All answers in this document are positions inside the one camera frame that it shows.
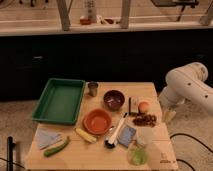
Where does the light blue folded cloth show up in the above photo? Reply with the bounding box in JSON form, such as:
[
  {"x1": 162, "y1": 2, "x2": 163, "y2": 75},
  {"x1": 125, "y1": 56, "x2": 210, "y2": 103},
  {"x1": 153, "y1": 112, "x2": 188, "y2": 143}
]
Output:
[{"x1": 36, "y1": 129, "x2": 62, "y2": 150}]

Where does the black floor cable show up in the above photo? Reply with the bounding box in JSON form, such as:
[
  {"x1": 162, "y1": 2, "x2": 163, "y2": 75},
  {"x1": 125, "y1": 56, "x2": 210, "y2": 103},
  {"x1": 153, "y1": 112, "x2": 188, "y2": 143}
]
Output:
[{"x1": 169, "y1": 132, "x2": 213, "y2": 171}]

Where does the bunch of dark grapes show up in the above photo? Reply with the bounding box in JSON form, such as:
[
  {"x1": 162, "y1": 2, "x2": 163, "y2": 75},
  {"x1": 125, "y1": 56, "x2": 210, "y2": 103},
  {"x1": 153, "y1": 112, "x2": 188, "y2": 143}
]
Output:
[{"x1": 133, "y1": 114, "x2": 157, "y2": 127}]

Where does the dark brown bowl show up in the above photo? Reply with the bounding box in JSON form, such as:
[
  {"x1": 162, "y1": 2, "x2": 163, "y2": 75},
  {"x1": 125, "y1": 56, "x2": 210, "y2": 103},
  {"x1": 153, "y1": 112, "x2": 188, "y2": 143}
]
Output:
[{"x1": 103, "y1": 90, "x2": 125, "y2": 111}]

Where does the orange peach fruit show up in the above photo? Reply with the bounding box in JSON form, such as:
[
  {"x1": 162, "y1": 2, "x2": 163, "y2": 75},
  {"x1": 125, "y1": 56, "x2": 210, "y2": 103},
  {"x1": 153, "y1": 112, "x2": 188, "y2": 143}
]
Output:
[{"x1": 138, "y1": 101, "x2": 149, "y2": 113}]

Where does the white bottle on shelf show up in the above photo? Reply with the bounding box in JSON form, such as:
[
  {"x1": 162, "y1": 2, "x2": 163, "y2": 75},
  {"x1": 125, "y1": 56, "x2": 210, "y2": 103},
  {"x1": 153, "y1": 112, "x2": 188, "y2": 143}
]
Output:
[{"x1": 85, "y1": 0, "x2": 97, "y2": 23}]

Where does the black and white spatula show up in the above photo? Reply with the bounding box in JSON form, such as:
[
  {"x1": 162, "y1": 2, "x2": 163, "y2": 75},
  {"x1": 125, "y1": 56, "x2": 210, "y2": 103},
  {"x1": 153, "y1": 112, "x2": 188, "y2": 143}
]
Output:
[{"x1": 105, "y1": 113, "x2": 127, "y2": 149}]

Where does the small white box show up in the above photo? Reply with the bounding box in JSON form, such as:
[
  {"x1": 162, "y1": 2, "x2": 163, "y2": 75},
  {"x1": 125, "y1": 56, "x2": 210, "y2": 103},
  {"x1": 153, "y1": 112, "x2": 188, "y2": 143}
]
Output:
[{"x1": 129, "y1": 97, "x2": 139, "y2": 114}]

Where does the black floor stand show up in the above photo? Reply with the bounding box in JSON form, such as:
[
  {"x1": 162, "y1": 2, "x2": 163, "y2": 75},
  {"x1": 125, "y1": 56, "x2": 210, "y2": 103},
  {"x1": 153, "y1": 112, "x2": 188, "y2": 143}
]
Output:
[{"x1": 6, "y1": 136, "x2": 15, "y2": 171}]

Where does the orange bowl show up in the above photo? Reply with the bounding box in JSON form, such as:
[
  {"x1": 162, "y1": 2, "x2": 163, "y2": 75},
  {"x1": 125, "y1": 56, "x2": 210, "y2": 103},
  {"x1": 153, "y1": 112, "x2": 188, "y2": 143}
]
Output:
[{"x1": 83, "y1": 109, "x2": 112, "y2": 135}]

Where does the green cucumber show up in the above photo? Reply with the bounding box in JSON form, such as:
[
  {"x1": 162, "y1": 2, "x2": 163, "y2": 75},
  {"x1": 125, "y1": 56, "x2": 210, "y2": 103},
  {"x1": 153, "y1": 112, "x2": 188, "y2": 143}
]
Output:
[{"x1": 43, "y1": 136, "x2": 70, "y2": 157}]

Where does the blue sponge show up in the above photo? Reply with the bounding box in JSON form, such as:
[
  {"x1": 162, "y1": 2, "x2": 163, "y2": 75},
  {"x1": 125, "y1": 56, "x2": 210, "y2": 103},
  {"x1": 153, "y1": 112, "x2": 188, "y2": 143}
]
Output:
[{"x1": 118, "y1": 125, "x2": 136, "y2": 147}]

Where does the small metal cup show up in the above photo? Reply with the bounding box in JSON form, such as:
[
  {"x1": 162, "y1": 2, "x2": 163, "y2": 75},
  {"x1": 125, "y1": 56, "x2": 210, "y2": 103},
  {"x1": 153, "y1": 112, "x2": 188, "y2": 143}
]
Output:
[{"x1": 88, "y1": 81, "x2": 98, "y2": 97}]

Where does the green plastic tray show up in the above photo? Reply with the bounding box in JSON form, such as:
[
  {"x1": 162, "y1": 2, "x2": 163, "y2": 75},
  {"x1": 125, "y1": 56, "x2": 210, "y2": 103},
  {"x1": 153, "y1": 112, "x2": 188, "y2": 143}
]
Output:
[{"x1": 32, "y1": 78, "x2": 85, "y2": 125}]

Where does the red bowl on shelf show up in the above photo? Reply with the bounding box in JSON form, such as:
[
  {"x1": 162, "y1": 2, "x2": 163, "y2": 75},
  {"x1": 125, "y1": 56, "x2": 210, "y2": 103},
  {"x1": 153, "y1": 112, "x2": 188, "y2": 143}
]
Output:
[{"x1": 80, "y1": 18, "x2": 91, "y2": 25}]

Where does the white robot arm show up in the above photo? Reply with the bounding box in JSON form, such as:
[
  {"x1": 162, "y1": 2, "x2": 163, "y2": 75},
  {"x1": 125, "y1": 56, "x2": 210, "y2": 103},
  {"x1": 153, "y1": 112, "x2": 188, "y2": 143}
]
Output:
[{"x1": 158, "y1": 62, "x2": 213, "y2": 123}]

